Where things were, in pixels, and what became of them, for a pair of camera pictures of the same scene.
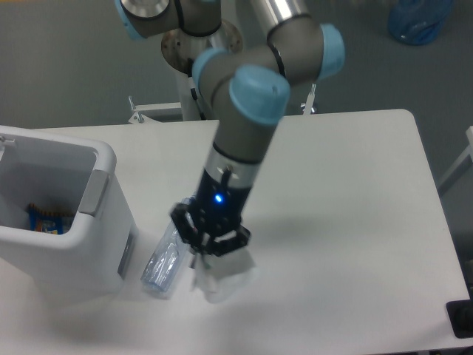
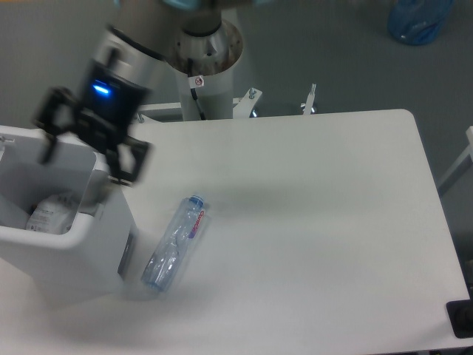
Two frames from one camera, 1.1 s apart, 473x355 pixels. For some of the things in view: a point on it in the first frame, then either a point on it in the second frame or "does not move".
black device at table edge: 460,313 does not move
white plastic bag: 220,278 -> 53,214
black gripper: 219,206 -> 112,103
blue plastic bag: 418,22 does not move
